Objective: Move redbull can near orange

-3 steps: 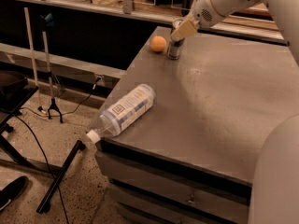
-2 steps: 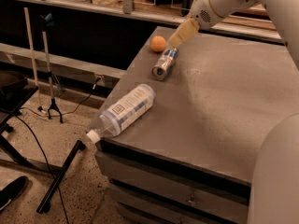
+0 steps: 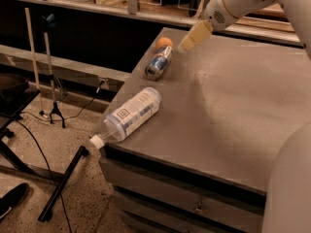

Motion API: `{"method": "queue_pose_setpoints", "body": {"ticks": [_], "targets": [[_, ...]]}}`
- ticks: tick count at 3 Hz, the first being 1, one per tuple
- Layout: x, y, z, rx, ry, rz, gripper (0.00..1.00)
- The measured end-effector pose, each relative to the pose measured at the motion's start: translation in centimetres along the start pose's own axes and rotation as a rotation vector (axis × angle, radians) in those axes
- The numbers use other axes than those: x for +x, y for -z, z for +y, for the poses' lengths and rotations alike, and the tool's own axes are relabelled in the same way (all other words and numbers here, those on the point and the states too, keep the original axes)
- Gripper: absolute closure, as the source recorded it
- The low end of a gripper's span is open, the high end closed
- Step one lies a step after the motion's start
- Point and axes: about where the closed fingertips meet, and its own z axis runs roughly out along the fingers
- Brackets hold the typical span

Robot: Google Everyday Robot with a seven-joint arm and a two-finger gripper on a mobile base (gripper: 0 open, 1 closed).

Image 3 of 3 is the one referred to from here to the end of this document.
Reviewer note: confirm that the grey drawer cabinet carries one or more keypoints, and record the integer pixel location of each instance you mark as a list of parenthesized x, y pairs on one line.
[(155, 196)]

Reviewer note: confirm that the silver blue redbull can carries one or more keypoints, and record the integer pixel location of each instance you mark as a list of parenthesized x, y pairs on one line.
[(159, 63)]

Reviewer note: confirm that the black shoe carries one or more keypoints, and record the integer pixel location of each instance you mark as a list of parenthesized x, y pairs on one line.
[(13, 198)]

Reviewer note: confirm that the black side table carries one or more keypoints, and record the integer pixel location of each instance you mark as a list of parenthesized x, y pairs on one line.
[(15, 95)]

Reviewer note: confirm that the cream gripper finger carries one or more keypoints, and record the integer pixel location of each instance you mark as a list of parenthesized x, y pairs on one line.
[(197, 34)]

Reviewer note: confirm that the orange fruit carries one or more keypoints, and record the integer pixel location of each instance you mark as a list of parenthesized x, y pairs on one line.
[(163, 42)]

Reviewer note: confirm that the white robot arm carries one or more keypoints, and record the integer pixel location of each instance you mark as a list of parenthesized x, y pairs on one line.
[(288, 198)]

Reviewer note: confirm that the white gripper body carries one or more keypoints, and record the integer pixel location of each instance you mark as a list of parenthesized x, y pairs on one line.
[(216, 14)]

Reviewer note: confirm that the black tripod stand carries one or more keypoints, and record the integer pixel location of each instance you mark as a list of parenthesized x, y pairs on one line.
[(49, 22)]

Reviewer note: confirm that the white pole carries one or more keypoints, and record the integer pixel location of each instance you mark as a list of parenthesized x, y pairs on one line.
[(34, 62)]

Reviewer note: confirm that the clear plastic water bottle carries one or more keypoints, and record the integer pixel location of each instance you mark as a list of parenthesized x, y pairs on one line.
[(124, 120)]

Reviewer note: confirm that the black metal stand leg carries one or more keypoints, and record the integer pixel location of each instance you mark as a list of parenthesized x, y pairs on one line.
[(46, 214)]

